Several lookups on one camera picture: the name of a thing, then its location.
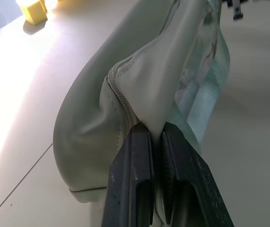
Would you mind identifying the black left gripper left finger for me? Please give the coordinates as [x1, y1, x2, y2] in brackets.
[104, 123, 156, 227]

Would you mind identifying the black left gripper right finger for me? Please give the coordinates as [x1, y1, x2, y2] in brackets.
[161, 121, 235, 227]

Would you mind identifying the pale green zip pouch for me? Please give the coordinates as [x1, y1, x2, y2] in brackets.
[52, 0, 231, 227]

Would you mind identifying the black metal clamp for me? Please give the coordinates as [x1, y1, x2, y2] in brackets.
[222, 0, 244, 21]

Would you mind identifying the yellow block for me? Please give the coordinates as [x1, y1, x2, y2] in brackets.
[18, 0, 48, 25]

